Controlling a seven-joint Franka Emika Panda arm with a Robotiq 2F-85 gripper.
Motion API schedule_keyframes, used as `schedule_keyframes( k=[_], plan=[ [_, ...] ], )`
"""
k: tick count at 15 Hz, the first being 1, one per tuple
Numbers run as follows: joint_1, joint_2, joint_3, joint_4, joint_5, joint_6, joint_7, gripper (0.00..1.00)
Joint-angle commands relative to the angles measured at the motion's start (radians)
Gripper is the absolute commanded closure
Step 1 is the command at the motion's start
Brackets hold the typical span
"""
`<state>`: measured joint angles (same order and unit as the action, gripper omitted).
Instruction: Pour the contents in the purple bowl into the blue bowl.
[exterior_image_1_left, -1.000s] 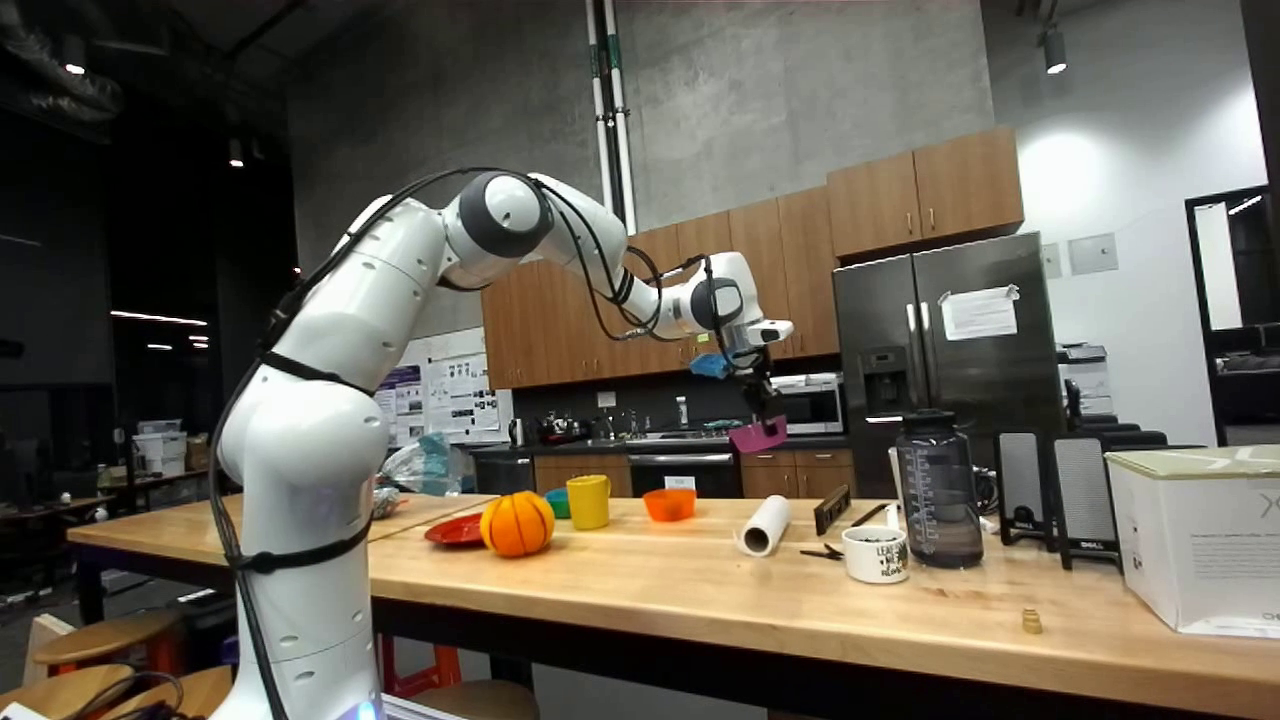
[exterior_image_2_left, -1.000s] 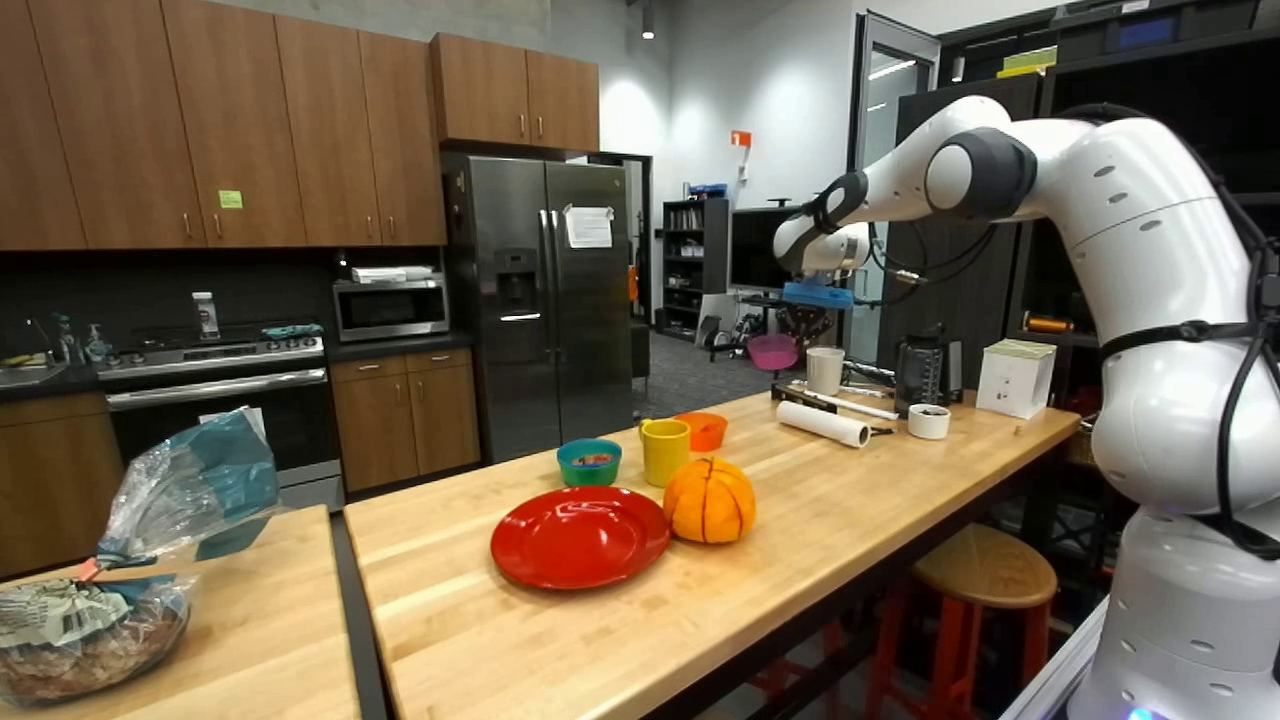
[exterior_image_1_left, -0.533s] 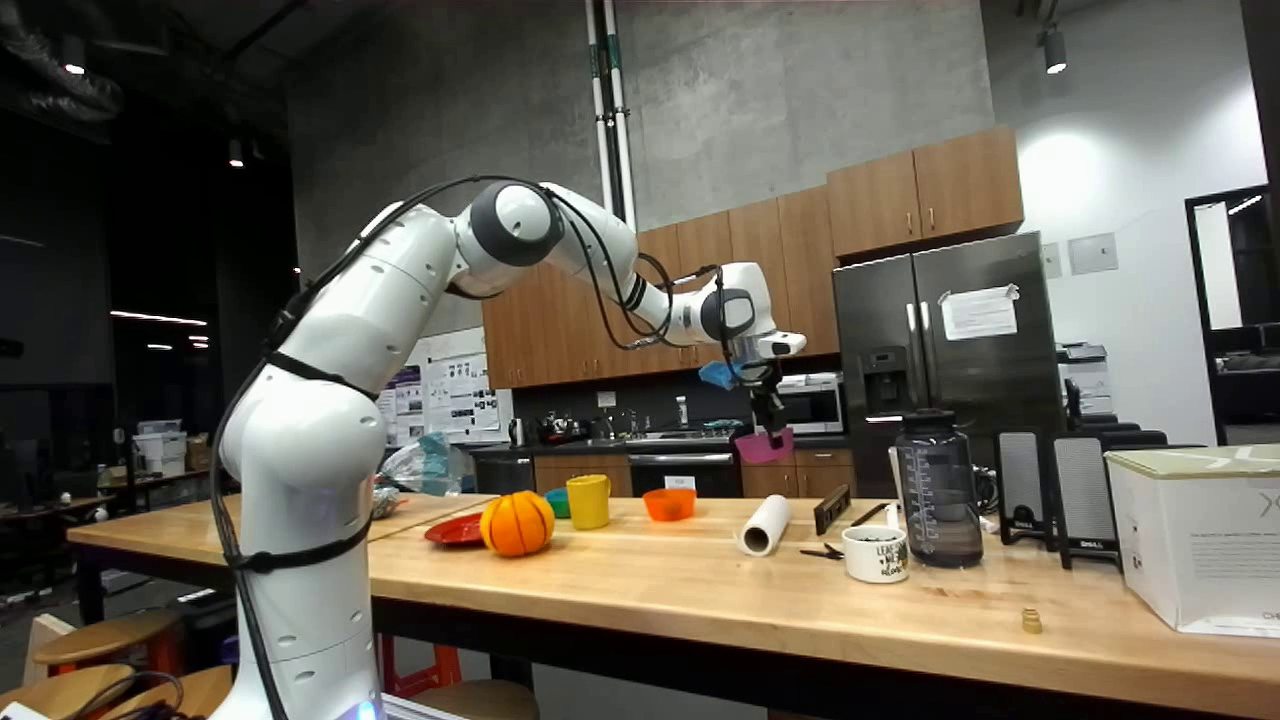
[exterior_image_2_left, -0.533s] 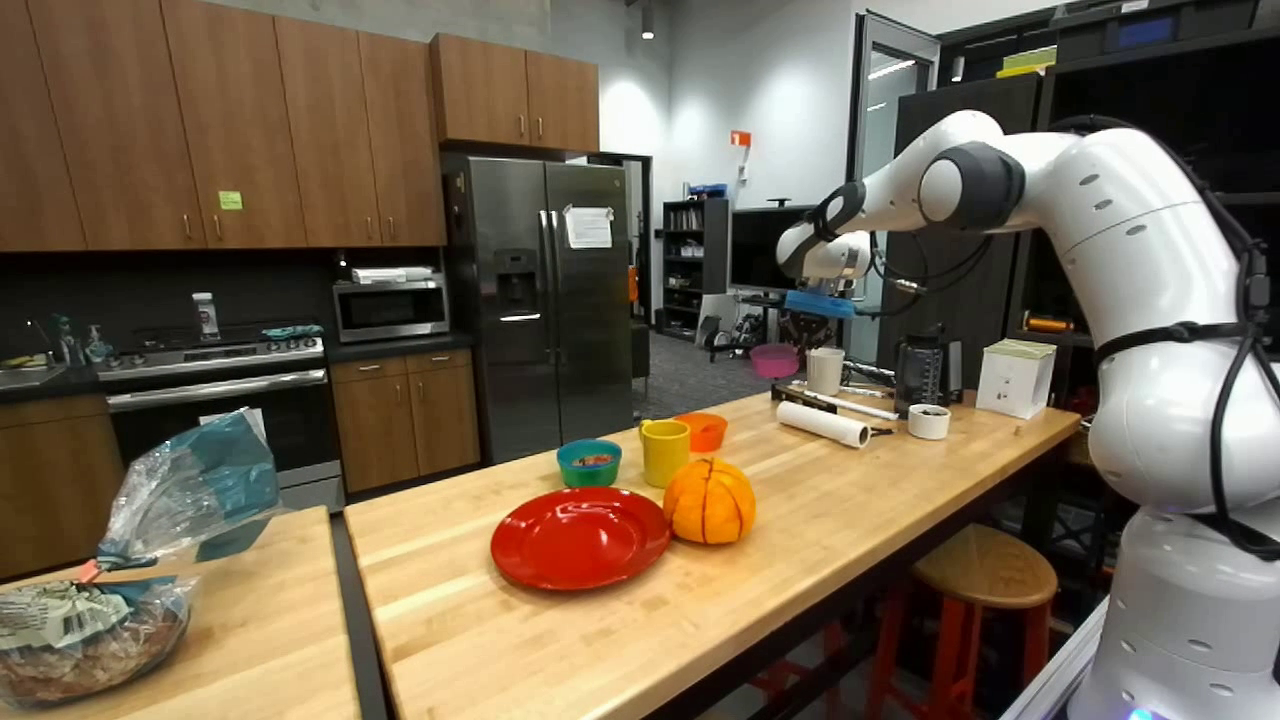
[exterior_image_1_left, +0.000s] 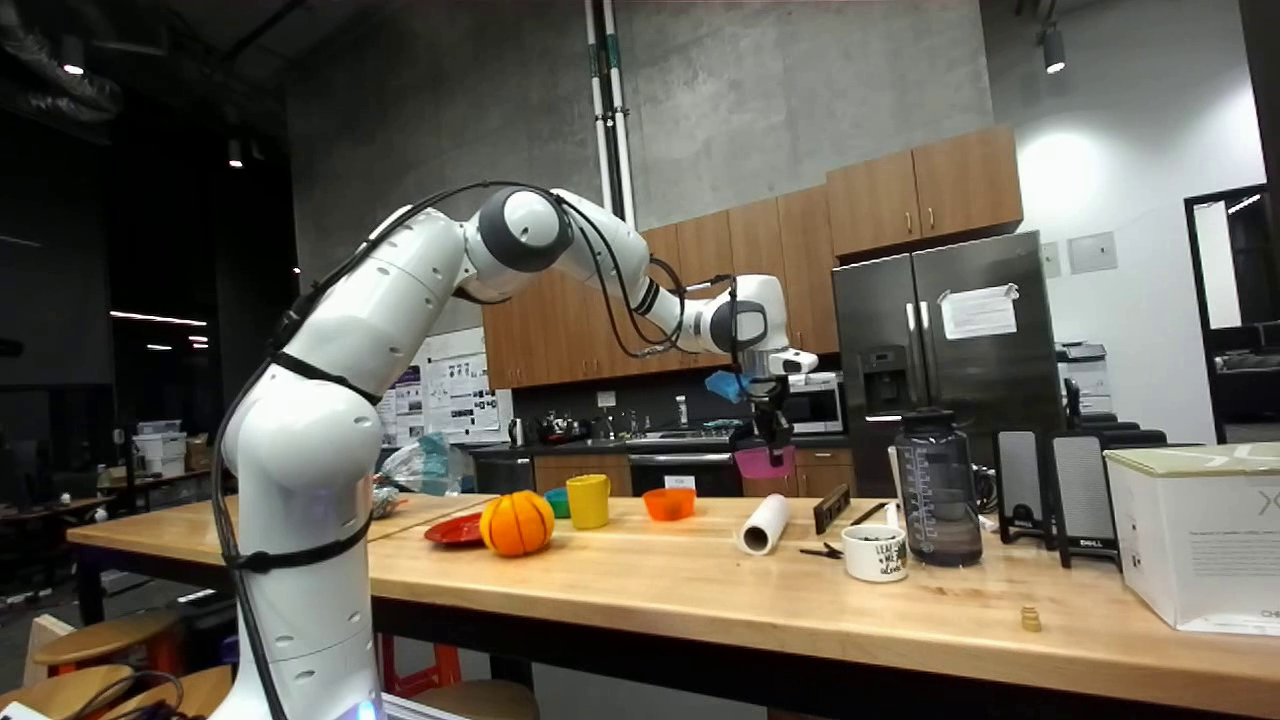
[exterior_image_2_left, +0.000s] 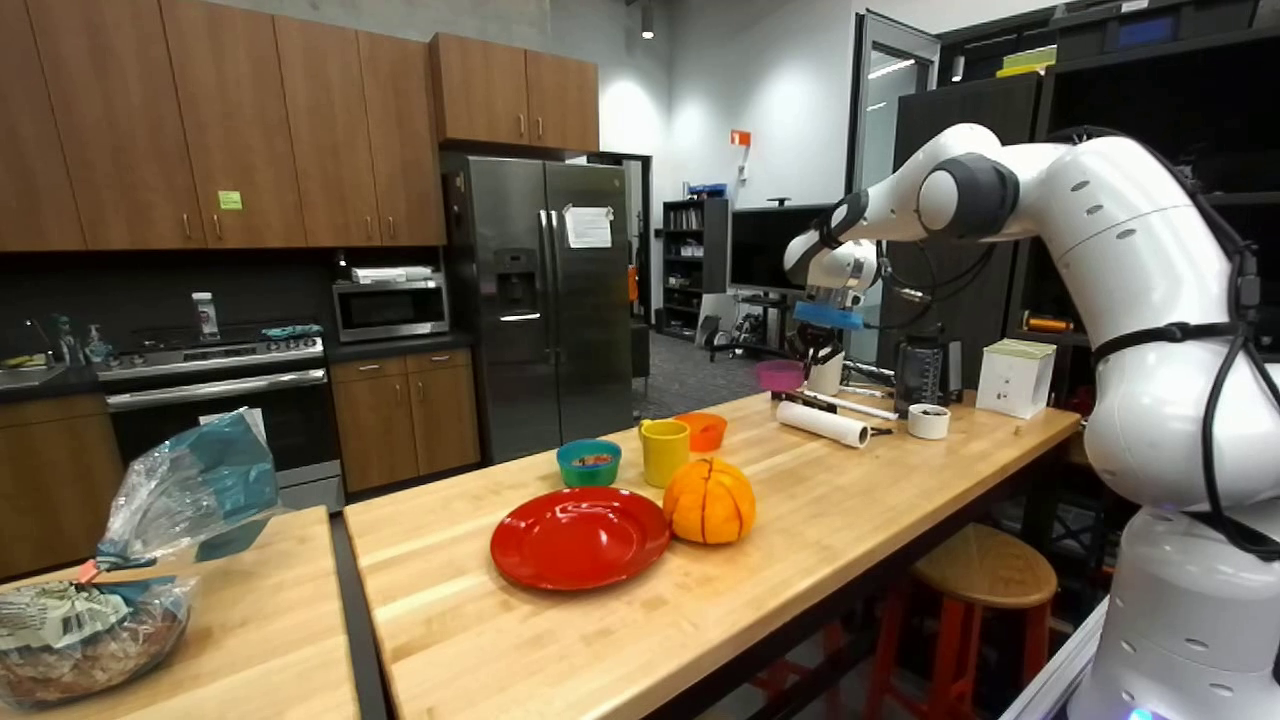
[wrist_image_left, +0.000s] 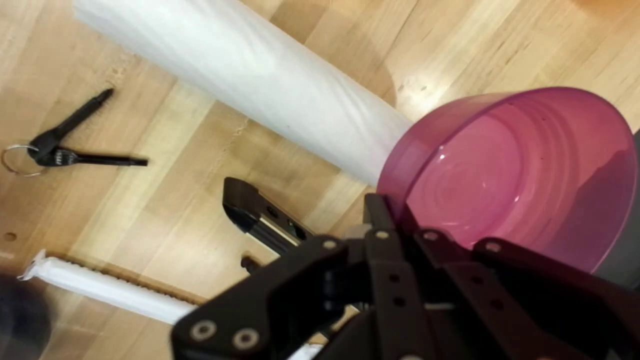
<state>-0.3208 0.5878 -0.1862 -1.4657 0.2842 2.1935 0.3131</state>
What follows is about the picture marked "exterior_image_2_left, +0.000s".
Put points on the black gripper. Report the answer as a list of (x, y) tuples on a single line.
[(824, 351)]

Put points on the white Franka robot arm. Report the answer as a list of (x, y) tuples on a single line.
[(1174, 400)]

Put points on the orange bowl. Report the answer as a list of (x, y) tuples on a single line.
[(708, 435)]

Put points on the teal blue bowl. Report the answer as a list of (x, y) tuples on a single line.
[(588, 467)]

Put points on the white cup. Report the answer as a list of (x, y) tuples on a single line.
[(829, 376)]

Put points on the white paper towel roll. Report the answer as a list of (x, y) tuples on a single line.
[(824, 425)]

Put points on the dark water jug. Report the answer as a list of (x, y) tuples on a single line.
[(925, 368)]

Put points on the black television screen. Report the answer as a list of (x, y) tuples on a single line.
[(762, 247)]

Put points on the dark bookshelf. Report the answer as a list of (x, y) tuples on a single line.
[(692, 264)]

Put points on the yellow cup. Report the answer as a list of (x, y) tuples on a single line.
[(666, 455)]

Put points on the orange pumpkin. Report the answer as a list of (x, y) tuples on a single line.
[(708, 502)]

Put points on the blue item on bookshelf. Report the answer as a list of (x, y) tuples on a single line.
[(708, 194)]

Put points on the white cardboard box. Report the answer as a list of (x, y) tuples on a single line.
[(1018, 380)]

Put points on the glass door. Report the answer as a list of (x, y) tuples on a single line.
[(883, 95)]

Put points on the white paper on refrigerator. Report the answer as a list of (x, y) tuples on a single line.
[(588, 231)]

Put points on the wooden stool with red legs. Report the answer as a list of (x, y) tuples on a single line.
[(987, 568)]

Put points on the stainless steel refrigerator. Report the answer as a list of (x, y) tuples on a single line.
[(540, 321)]

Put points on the red plate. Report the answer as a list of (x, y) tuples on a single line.
[(580, 543)]

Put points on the brown base cabinet beside refrigerator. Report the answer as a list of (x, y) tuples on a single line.
[(405, 419)]

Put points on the silver microwave oven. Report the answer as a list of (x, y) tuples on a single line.
[(391, 310)]

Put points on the black metal shelf rack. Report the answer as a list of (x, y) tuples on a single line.
[(1174, 46)]

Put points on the green sticky note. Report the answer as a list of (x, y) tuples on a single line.
[(229, 203)]

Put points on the stainless steel stove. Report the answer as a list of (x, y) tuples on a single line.
[(212, 388)]

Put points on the clear plastic food bag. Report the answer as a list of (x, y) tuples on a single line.
[(161, 529)]

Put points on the brown base cabinet beside stove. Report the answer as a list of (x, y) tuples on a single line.
[(54, 481)]

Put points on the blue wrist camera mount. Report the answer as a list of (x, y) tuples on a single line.
[(829, 318)]

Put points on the orange wall sign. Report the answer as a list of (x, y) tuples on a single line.
[(740, 143)]

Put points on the brown wall cabinet above refrigerator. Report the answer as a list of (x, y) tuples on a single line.
[(514, 95)]

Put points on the long brown wall cabinets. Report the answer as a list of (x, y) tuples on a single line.
[(202, 105)]

